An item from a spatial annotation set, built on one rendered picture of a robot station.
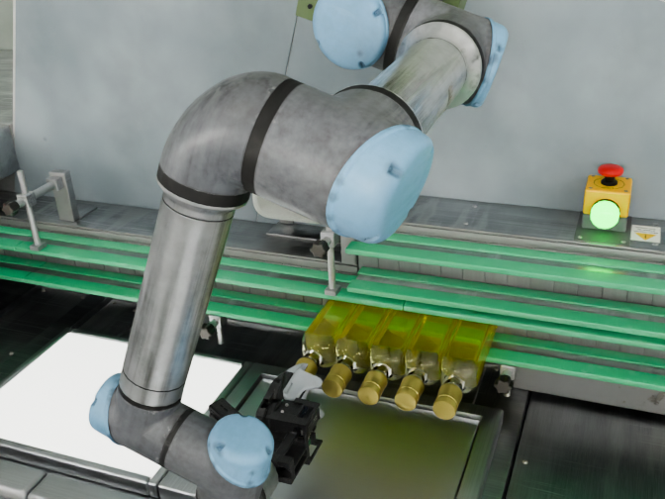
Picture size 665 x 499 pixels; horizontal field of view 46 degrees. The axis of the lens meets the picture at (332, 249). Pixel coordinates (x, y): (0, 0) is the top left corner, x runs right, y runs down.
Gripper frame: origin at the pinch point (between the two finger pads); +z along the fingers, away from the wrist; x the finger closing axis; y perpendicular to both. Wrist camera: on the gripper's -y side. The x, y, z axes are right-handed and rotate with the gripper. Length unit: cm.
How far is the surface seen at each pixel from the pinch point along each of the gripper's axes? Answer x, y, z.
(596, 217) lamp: 19, 40, 30
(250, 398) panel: -12.5, -13.7, 7.8
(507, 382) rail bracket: -4.5, 29.8, 14.5
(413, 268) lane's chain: 6.9, 10.7, 27.4
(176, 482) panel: -11.9, -14.9, -15.1
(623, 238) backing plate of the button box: 15, 45, 31
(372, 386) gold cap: 1.5, 12.2, -0.3
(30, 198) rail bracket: 16, -64, 20
